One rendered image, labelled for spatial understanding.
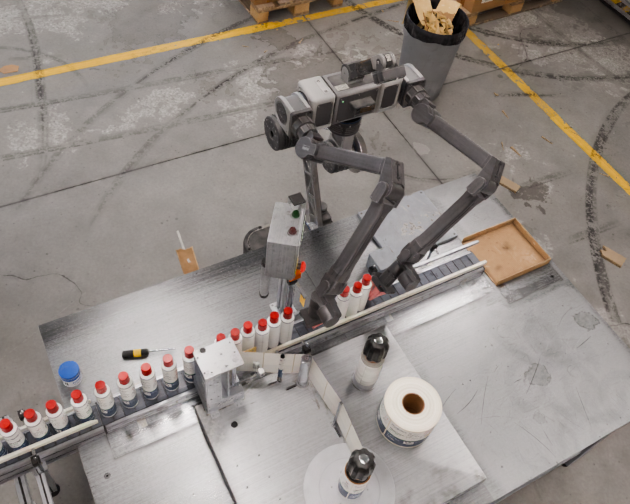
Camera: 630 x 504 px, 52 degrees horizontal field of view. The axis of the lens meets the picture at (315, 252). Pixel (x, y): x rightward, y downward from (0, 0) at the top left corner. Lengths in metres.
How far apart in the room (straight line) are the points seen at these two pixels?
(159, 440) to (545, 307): 1.66
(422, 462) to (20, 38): 4.25
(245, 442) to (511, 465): 0.95
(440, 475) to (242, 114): 3.02
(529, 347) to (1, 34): 4.32
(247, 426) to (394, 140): 2.77
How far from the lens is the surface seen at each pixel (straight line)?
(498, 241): 3.04
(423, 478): 2.34
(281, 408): 2.35
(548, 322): 2.87
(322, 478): 2.26
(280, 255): 2.02
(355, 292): 2.41
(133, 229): 3.94
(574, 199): 4.68
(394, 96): 2.60
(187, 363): 2.26
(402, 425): 2.23
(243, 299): 2.62
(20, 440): 2.30
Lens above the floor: 3.03
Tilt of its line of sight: 52 degrees down
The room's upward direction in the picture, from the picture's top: 10 degrees clockwise
